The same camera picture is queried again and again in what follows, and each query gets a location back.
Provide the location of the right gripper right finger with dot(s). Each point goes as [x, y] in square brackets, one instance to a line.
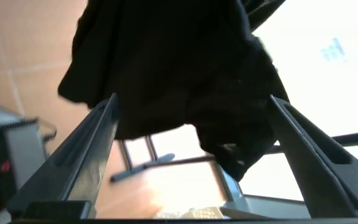
[328, 186]

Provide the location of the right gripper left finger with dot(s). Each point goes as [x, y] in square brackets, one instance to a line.
[79, 168]

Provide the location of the black T-shirt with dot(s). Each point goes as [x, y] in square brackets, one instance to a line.
[172, 62]

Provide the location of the black clothes rack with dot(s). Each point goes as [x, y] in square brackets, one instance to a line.
[141, 168]

